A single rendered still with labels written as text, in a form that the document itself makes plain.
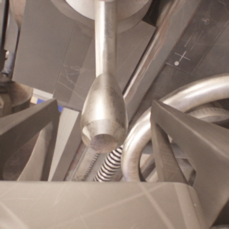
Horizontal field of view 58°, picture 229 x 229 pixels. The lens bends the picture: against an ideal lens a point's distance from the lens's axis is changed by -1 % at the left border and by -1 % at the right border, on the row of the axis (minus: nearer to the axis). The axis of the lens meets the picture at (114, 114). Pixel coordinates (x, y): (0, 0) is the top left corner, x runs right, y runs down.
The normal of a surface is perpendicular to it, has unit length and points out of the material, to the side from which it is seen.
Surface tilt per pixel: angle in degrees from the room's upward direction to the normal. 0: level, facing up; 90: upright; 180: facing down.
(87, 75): 90
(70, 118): 36
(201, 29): 90
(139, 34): 90
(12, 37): 90
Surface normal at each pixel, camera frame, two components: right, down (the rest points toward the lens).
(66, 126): -0.73, 0.09
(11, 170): 0.40, -0.74
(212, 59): 0.01, 0.59
